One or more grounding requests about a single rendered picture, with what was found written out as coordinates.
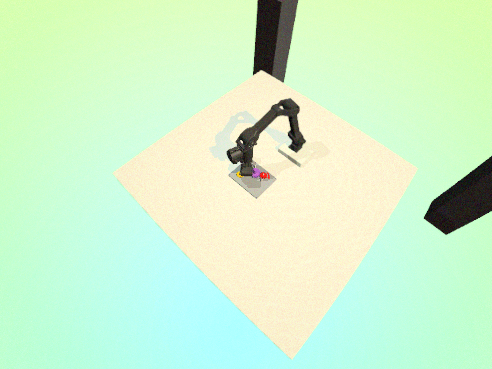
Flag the purple gear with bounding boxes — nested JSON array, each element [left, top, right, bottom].
[[251, 168, 261, 178]]

